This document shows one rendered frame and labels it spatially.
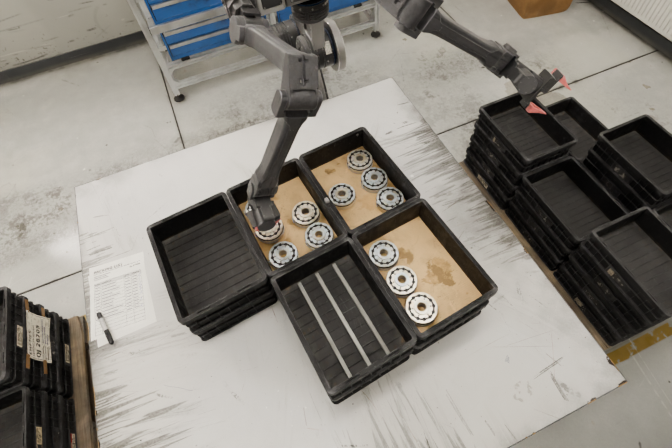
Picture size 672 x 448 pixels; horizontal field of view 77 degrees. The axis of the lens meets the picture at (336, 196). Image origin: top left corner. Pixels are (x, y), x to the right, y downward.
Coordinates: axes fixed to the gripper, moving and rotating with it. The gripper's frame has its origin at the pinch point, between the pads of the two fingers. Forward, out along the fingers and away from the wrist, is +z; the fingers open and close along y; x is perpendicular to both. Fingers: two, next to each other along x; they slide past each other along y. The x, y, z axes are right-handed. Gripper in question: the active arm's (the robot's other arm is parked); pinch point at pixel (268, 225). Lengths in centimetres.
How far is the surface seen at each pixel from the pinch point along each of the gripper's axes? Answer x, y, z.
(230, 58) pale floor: 212, 36, 98
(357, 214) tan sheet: -8.7, 31.4, 6.5
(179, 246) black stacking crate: 12.0, -31.9, 6.0
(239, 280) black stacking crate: -11.4, -17.0, 5.5
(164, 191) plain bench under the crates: 50, -33, 20
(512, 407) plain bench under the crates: -87, 42, 17
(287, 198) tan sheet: 11.1, 11.4, 6.8
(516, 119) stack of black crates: 17, 143, 44
